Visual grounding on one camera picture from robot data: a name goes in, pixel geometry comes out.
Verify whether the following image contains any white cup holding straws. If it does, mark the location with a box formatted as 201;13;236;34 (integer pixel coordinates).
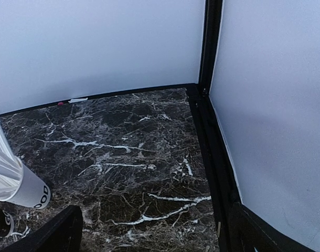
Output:
6;158;51;209

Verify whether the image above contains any stack of black paper cups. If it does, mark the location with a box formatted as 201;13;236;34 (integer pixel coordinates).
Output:
0;209;14;237

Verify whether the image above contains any black enclosure frame post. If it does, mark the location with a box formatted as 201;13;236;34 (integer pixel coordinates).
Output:
198;0;223;96

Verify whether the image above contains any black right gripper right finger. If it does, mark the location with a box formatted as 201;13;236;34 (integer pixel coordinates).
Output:
228;203;312;252

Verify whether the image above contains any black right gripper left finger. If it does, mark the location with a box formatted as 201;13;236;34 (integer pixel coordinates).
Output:
2;205;83;252

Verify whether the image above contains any bundle of white wrapped straws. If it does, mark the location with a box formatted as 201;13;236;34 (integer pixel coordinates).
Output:
0;124;23;201

